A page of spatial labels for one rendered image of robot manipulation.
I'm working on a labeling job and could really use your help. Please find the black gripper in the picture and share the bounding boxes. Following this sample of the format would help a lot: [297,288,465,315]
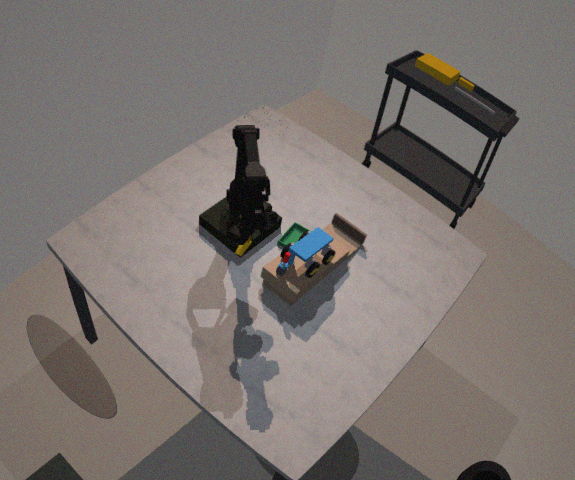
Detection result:
[227,201,272,245]

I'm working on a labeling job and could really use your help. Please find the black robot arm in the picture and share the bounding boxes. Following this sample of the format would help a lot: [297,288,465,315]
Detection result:
[226,125,278,235]

